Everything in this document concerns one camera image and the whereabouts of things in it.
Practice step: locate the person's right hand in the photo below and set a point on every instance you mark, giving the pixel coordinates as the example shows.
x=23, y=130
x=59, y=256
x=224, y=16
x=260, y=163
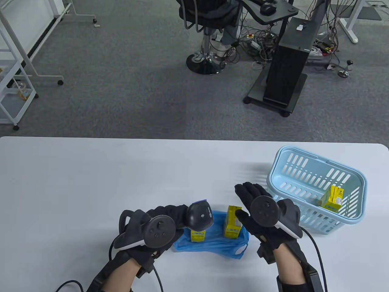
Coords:
x=252, y=190

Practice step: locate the person's left hand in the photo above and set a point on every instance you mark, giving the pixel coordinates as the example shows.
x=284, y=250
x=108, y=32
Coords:
x=173, y=213

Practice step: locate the black and blue barcode scanner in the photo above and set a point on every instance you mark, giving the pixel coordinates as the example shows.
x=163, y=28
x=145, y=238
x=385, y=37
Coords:
x=199, y=216

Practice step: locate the yellow chrysanthemum tea package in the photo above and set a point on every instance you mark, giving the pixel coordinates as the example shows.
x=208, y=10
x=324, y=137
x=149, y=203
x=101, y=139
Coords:
x=198, y=235
x=232, y=223
x=333, y=197

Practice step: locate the blue plastic bag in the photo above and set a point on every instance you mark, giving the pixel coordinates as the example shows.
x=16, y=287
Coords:
x=212, y=246

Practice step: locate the person's left forearm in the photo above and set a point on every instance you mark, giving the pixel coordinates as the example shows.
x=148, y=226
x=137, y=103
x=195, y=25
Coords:
x=121, y=276

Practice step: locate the person's right forearm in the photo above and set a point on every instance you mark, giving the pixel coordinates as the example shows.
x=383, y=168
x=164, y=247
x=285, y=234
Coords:
x=290, y=264

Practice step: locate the black and white hand controller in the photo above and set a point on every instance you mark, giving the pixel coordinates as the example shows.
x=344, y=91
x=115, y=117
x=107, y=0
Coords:
x=158, y=231
x=264, y=211

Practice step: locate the light blue plastic basket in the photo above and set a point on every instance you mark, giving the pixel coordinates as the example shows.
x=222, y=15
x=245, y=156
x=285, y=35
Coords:
x=316, y=219

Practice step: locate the black wheeled tower cart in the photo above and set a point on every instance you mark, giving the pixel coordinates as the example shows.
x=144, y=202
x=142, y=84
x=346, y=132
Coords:
x=258, y=88

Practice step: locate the black office chair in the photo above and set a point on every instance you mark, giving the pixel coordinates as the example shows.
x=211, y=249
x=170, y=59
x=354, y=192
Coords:
x=206, y=65

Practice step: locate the black computer tower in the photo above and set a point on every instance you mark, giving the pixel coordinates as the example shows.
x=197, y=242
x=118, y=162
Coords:
x=288, y=60

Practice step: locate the small white box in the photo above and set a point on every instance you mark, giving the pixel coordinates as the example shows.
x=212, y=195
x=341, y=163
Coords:
x=300, y=27

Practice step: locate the black standing desk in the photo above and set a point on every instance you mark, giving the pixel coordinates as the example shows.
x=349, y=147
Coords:
x=282, y=13

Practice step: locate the black computer mouse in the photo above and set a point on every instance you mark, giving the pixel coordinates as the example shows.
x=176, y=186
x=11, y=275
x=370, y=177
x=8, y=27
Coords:
x=267, y=8

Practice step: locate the white desk leg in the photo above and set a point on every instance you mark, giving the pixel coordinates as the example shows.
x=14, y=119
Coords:
x=349, y=30

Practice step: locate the white wheeled shelf cart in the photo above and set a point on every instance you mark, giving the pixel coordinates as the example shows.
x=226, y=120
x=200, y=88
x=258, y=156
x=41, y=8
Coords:
x=6, y=109

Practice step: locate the black floor mat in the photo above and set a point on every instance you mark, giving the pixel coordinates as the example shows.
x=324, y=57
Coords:
x=367, y=13

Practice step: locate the white whiteboard on stand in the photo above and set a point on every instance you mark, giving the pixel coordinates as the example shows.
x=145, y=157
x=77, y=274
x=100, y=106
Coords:
x=24, y=18

